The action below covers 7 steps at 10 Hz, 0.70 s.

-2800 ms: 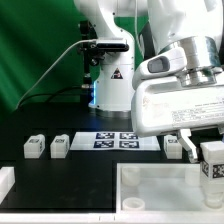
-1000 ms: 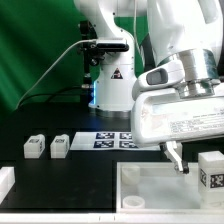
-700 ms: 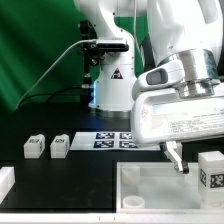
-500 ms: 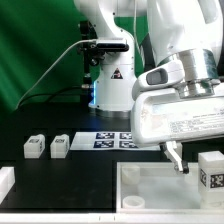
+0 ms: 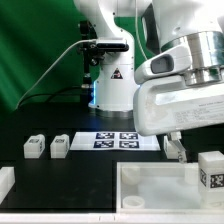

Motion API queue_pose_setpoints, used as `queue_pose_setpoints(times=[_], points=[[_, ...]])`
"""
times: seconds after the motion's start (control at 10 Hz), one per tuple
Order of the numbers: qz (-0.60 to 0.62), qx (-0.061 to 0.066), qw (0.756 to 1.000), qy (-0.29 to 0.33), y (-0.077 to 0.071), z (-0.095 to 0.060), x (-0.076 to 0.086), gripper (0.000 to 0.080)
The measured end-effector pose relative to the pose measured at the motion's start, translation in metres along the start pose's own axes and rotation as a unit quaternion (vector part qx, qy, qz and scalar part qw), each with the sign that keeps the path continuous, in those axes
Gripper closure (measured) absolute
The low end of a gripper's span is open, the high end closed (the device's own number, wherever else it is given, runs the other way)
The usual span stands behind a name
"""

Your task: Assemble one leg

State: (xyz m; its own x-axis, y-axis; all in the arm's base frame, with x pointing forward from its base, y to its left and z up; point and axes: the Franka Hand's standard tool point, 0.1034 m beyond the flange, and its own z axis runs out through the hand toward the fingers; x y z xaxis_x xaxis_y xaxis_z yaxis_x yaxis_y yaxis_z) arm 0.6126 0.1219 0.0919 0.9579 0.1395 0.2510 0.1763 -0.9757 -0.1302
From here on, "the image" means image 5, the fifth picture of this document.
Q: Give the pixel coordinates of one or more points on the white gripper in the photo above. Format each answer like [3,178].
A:
[167,105]

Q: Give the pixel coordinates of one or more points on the white square tabletop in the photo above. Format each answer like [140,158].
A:
[153,187]

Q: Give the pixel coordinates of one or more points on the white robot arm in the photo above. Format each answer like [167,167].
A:
[154,26]

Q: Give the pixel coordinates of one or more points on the white left obstacle block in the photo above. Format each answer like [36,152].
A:
[7,180]

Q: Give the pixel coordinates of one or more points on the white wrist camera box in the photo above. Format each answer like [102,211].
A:
[174,60]

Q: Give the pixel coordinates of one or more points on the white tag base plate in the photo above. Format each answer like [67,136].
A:
[114,141]

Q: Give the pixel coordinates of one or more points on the black camera on stand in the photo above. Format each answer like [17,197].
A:
[107,66]

